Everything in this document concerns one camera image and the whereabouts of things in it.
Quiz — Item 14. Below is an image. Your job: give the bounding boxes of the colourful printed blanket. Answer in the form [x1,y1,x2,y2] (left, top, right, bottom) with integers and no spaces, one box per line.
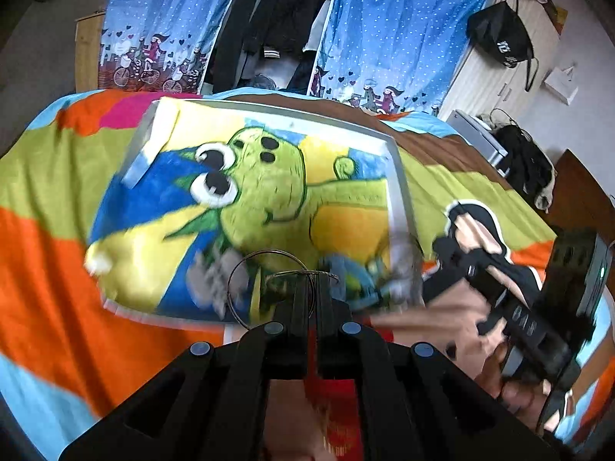
[0,89,615,461]

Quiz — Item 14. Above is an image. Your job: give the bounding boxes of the black drawstring bag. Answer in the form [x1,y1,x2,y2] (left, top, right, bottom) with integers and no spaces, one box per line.
[467,0,540,93]

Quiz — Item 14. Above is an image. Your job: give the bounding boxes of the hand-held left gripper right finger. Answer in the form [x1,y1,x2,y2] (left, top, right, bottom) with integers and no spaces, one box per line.
[314,276,577,461]

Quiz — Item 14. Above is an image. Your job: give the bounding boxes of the person's right hand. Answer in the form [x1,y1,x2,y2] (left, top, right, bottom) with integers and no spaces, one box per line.
[483,346,546,418]

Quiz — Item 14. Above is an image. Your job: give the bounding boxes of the wooden cabinet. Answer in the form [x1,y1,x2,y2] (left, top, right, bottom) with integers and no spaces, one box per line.
[76,7,107,92]

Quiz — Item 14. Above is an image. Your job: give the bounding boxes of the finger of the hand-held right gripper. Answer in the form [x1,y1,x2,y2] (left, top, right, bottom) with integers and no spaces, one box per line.
[431,236,573,378]

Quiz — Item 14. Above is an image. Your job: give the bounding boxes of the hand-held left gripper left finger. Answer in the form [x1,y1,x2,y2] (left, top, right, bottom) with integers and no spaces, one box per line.
[60,276,318,461]

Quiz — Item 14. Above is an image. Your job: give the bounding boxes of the beige garment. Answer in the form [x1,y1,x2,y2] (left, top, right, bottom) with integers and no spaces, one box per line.
[535,173,557,213]

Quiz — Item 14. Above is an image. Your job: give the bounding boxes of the white wardrobe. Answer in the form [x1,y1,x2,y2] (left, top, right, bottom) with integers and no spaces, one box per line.
[437,0,564,122]

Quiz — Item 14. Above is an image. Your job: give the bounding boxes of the black hanging jacket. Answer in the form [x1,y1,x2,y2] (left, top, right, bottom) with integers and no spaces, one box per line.
[211,0,333,92]

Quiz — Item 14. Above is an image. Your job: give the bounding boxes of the silver hair claw clip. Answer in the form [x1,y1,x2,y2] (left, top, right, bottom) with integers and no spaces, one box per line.
[185,250,241,318]

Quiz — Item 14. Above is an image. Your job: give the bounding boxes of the white paper bag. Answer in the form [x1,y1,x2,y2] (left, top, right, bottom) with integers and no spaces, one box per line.
[543,65,580,105]

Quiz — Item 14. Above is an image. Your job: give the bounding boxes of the brown wooden headboard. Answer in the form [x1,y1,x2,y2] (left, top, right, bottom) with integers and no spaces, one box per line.
[545,149,615,250]

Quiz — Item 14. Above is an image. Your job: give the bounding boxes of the thin metal wire bangles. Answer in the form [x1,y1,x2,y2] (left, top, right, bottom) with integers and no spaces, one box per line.
[227,249,339,330]

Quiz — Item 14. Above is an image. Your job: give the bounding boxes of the blue dotted curtain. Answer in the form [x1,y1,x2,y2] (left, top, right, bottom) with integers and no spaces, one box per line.
[98,0,251,95]
[310,0,495,116]

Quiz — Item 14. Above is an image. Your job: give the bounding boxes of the light blue wristwatch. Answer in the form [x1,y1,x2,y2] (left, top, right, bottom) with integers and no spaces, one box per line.
[319,252,402,304]

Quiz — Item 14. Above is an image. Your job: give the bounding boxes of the black backpack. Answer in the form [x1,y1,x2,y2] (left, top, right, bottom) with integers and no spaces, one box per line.
[495,124,554,202]

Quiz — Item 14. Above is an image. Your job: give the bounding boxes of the white storage box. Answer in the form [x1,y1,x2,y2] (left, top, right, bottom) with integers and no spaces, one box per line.
[449,109,510,174]

